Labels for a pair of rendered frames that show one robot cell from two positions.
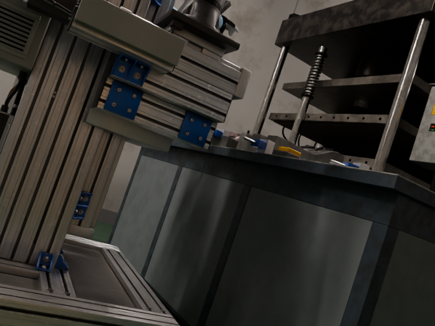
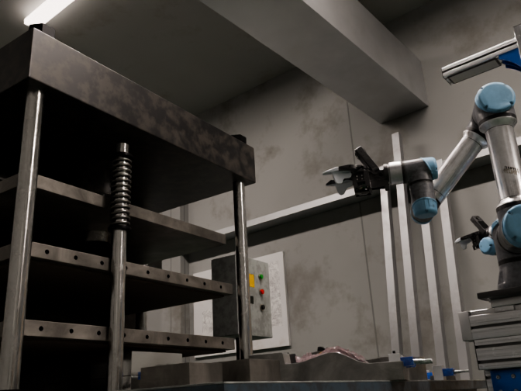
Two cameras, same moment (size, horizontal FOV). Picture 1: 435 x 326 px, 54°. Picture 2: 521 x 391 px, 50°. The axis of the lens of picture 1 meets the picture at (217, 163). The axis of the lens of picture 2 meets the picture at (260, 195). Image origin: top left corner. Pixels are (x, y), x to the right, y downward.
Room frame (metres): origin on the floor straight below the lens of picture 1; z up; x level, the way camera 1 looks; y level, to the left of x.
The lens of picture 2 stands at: (3.21, 1.64, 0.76)
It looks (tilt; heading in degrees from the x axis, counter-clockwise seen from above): 20 degrees up; 244
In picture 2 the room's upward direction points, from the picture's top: 3 degrees counter-clockwise
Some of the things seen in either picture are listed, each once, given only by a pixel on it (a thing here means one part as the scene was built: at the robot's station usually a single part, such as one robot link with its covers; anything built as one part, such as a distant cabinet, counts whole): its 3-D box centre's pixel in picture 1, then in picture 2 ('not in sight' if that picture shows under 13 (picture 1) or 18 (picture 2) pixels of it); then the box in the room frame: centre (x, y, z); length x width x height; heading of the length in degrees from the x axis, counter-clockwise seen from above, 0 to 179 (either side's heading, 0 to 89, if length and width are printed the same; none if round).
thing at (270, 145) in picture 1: (256, 143); (451, 371); (1.57, -0.11, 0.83); 0.13 x 0.05 x 0.05; 126
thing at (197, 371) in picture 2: not in sight; (181, 377); (2.74, 0.16, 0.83); 0.17 x 0.13 x 0.06; 120
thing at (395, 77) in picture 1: (370, 103); (87, 231); (2.85, -0.85, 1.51); 1.10 x 0.70 x 0.05; 30
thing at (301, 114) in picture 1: (292, 138); (116, 309); (2.80, -0.42, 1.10); 0.05 x 0.05 x 1.30
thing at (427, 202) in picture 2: not in sight; (422, 201); (1.99, 0.33, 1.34); 0.11 x 0.08 x 0.11; 51
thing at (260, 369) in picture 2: not in sight; (236, 375); (2.55, 0.08, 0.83); 0.20 x 0.15 x 0.07; 120
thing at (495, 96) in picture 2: not in sight; (506, 164); (1.79, 0.51, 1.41); 0.15 x 0.12 x 0.55; 51
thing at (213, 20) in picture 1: (199, 19); not in sight; (1.26, 0.20, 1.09); 0.15 x 0.15 x 0.10
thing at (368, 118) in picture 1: (358, 136); (86, 286); (2.85, -0.85, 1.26); 1.10 x 0.74 x 0.05; 30
